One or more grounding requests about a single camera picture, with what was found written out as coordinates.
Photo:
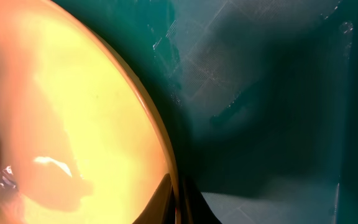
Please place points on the yellow-green plate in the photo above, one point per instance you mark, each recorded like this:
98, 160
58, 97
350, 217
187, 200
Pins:
80, 138

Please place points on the blue plastic tray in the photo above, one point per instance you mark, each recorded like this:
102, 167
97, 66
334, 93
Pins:
259, 98

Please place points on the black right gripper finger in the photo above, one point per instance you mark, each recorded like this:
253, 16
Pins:
194, 205

